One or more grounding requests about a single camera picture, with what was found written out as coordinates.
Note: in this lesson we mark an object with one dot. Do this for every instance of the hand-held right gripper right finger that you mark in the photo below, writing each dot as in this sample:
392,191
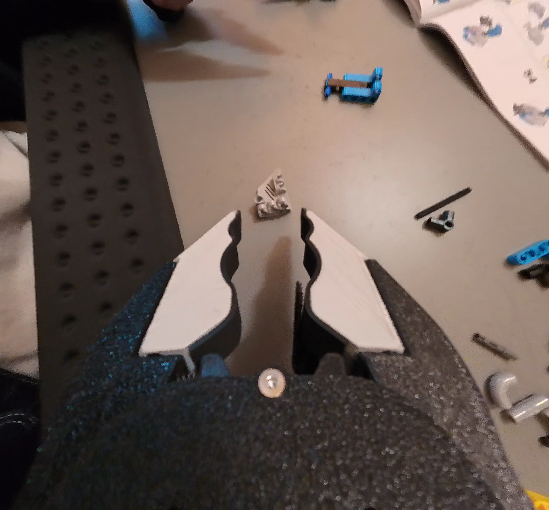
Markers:
351,300

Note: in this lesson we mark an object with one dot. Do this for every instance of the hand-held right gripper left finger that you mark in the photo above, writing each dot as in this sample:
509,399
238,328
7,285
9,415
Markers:
193,300

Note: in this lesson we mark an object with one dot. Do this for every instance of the grey wedge brick panel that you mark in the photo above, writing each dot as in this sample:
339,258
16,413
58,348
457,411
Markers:
272,197

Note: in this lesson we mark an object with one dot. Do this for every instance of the person's left forearm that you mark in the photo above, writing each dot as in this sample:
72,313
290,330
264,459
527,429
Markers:
43,25

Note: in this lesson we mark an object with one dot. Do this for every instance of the grey desk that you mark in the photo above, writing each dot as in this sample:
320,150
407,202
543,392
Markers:
343,154

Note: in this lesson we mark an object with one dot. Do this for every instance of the black brick pin connector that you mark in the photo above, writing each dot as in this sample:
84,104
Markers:
439,221

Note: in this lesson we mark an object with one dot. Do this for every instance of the black perforated panel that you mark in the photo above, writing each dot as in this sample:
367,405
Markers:
94,218

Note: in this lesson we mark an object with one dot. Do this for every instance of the black brick axle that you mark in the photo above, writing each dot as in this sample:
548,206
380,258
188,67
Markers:
444,203

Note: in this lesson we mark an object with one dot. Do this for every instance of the pile of small brick pieces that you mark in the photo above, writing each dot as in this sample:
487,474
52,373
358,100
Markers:
502,385

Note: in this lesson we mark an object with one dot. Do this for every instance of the white shirt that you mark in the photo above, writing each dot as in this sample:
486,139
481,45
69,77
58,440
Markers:
17,261

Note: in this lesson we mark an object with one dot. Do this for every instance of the light blue brick connector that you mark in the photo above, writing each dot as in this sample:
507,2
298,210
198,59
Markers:
529,253

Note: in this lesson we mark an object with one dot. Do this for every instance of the dark denim garment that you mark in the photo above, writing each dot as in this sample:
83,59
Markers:
17,433

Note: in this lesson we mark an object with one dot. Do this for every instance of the open instruction booklet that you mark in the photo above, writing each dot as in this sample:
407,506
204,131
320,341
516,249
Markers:
493,34

